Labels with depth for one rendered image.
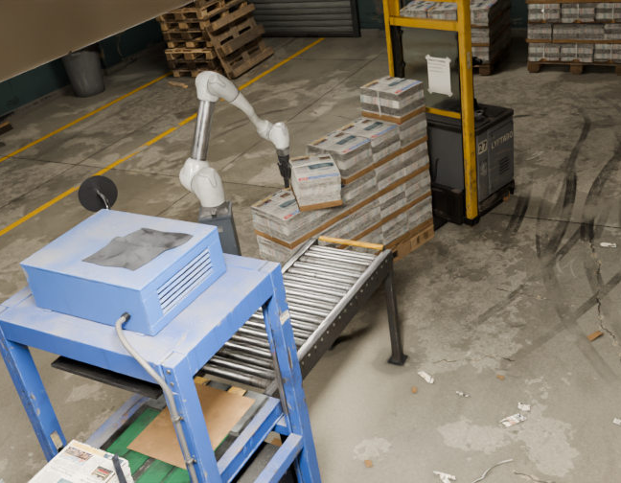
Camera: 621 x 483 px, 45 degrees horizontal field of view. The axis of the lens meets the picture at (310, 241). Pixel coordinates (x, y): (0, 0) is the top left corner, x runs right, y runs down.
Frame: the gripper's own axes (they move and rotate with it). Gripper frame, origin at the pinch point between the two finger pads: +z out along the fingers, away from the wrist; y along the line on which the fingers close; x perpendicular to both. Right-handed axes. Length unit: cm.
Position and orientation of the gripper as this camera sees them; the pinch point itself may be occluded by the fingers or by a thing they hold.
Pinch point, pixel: (287, 182)
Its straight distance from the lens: 500.4
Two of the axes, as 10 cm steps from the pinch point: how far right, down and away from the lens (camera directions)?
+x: -7.4, 3.7, -5.6
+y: -6.7, -2.9, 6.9
